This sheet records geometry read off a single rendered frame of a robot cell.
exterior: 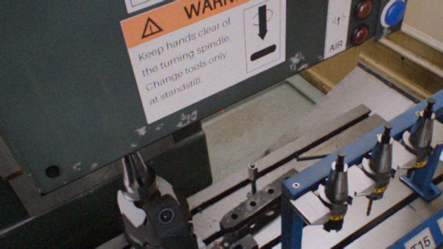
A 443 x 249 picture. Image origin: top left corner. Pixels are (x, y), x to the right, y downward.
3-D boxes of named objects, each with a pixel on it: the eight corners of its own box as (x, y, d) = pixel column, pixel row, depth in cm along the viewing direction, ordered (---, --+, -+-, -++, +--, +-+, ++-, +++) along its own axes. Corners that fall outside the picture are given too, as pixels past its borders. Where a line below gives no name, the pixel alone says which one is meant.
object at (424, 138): (422, 128, 92) (429, 104, 87) (436, 143, 89) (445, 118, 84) (403, 135, 91) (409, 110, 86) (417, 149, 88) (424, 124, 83)
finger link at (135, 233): (116, 224, 73) (150, 257, 68) (114, 219, 72) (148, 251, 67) (139, 205, 75) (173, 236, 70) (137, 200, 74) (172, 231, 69)
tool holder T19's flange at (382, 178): (374, 155, 91) (376, 147, 89) (401, 172, 88) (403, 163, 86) (354, 172, 88) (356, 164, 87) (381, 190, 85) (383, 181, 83)
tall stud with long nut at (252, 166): (261, 195, 123) (260, 164, 114) (252, 200, 122) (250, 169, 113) (255, 189, 125) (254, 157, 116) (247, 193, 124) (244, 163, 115)
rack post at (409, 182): (442, 193, 119) (475, 109, 99) (428, 202, 117) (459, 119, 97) (411, 170, 125) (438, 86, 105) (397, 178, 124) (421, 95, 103)
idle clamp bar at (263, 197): (304, 192, 123) (305, 177, 119) (230, 246, 113) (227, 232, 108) (291, 181, 126) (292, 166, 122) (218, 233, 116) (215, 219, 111)
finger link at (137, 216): (113, 217, 79) (145, 249, 74) (103, 197, 75) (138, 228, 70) (126, 206, 81) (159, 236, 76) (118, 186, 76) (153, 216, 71)
